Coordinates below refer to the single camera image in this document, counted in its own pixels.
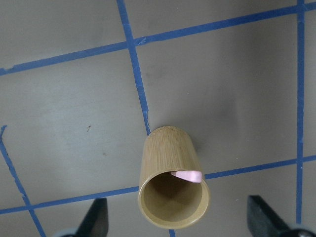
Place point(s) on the bamboo wooden cup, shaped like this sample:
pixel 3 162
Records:
pixel 165 200

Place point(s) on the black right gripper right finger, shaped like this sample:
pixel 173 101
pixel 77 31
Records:
pixel 262 220

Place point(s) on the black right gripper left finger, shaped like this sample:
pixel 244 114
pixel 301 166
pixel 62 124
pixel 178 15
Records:
pixel 96 221

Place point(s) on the pink chopstick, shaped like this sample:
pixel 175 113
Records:
pixel 192 176

